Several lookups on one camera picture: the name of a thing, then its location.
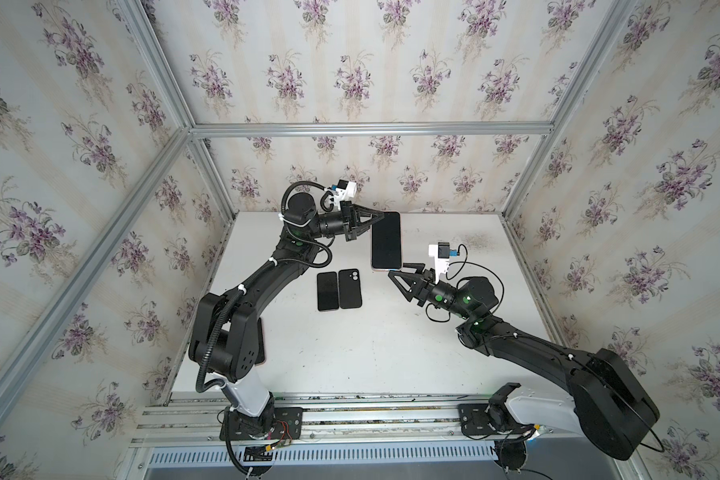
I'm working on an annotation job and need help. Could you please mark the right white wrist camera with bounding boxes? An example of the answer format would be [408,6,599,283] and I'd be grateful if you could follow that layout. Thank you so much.
[428,241,459,281]

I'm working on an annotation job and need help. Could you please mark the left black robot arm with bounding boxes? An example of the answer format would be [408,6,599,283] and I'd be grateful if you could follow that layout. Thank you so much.
[188,192,384,419]

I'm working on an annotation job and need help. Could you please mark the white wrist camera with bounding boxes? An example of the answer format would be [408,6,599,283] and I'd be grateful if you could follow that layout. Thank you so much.
[428,241,459,281]
[327,180,358,205]

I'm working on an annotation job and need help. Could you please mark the aluminium rail base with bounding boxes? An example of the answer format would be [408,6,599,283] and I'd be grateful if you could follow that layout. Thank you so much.
[128,392,628,448]

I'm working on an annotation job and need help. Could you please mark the black phone case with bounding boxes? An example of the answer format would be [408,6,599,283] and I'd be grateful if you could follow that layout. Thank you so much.
[338,268,362,309]

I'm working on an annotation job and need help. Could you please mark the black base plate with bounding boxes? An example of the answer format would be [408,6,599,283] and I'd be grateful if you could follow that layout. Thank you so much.
[457,403,536,439]
[219,407,304,442]

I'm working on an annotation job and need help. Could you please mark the pink-cased phone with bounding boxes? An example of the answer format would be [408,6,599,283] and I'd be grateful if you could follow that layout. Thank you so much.
[255,318,266,365]
[371,212,402,270]

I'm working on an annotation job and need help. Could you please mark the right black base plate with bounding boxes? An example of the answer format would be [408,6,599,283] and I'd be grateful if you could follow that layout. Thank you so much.
[457,403,536,439]

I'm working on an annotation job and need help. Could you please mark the right thin black cable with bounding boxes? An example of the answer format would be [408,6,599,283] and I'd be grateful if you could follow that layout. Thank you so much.
[425,242,666,454]

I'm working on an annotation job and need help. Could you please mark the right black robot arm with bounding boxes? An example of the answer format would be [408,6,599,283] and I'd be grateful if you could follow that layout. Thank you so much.
[388,264,660,461]

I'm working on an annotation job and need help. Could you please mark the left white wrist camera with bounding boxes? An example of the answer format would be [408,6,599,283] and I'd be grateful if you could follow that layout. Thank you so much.
[327,180,358,205]

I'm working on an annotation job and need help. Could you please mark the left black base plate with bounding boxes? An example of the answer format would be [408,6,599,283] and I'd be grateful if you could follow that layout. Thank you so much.
[219,407,304,442]

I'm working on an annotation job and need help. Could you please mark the aluminium frame cage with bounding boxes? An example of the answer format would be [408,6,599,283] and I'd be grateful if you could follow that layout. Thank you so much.
[0,1,635,425]

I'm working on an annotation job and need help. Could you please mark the white vented grille strip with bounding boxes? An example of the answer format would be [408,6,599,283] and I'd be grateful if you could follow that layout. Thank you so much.
[148,440,497,469]

